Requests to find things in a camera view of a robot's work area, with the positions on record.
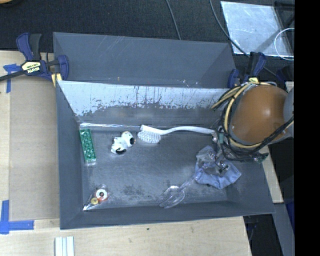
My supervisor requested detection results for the black and white toy animal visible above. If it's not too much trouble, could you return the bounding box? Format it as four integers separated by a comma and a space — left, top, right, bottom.
110, 130, 136, 156

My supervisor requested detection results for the clear plastic fork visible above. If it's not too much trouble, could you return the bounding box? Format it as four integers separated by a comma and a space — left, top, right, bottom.
158, 174, 201, 210

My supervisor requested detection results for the pale wood flat board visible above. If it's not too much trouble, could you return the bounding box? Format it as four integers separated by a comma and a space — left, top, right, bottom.
8, 74, 61, 222

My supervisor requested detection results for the dark green flat block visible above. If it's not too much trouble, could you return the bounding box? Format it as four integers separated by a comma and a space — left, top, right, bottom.
79, 128, 98, 165

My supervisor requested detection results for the grey metal bin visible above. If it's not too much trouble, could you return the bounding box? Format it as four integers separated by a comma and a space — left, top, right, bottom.
52, 31, 276, 230

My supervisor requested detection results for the white brush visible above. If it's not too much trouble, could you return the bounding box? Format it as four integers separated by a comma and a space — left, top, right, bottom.
137, 124, 217, 145

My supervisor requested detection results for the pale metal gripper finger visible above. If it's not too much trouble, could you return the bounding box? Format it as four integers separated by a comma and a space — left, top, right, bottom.
205, 152, 219, 166
211, 161, 230, 177

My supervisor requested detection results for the blue-grey cloth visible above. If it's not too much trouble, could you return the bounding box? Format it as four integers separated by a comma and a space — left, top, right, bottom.
194, 145, 243, 190

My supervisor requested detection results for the clear packet with rings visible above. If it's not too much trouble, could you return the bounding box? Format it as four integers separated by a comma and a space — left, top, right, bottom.
82, 184, 111, 212

